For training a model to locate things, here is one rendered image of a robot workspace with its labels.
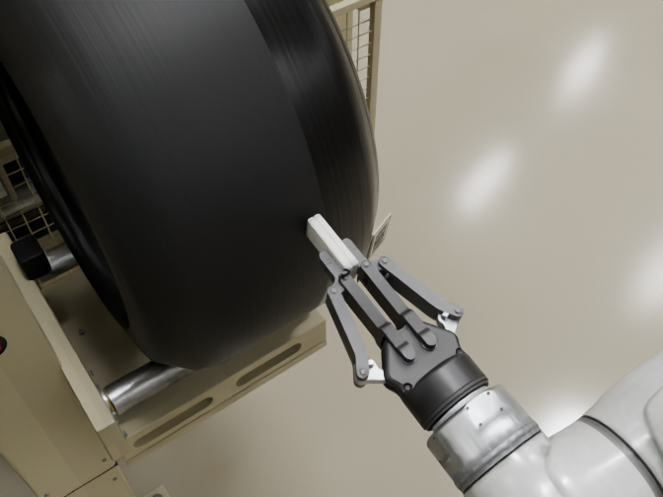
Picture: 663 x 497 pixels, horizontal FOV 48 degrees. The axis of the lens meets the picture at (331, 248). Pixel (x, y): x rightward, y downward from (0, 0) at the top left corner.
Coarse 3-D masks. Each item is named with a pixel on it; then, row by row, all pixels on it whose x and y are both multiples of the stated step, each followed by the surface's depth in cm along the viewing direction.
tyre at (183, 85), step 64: (0, 0) 68; (64, 0) 66; (128, 0) 67; (192, 0) 68; (256, 0) 70; (320, 0) 76; (0, 64) 104; (64, 64) 65; (128, 64) 65; (192, 64) 67; (256, 64) 70; (320, 64) 73; (64, 128) 67; (128, 128) 66; (192, 128) 67; (256, 128) 70; (320, 128) 74; (64, 192) 115; (128, 192) 67; (192, 192) 68; (256, 192) 72; (320, 192) 76; (128, 256) 71; (192, 256) 71; (256, 256) 75; (128, 320) 97; (192, 320) 76; (256, 320) 82
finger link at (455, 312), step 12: (384, 264) 74; (396, 264) 74; (384, 276) 75; (396, 276) 73; (408, 276) 73; (396, 288) 74; (408, 288) 73; (420, 288) 73; (408, 300) 74; (420, 300) 73; (432, 300) 72; (444, 300) 72; (432, 312) 73; (456, 312) 71
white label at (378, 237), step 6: (390, 216) 89; (384, 222) 88; (378, 228) 87; (384, 228) 90; (378, 234) 88; (384, 234) 92; (372, 240) 88; (378, 240) 90; (372, 246) 89; (378, 246) 92; (372, 252) 92
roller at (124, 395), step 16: (144, 368) 105; (160, 368) 105; (176, 368) 105; (112, 384) 103; (128, 384) 103; (144, 384) 103; (160, 384) 105; (112, 400) 102; (128, 400) 103; (144, 400) 105
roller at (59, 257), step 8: (48, 248) 119; (56, 248) 118; (64, 248) 118; (48, 256) 117; (56, 256) 117; (64, 256) 118; (72, 256) 118; (56, 264) 117; (64, 264) 118; (72, 264) 119; (56, 272) 118; (40, 280) 117
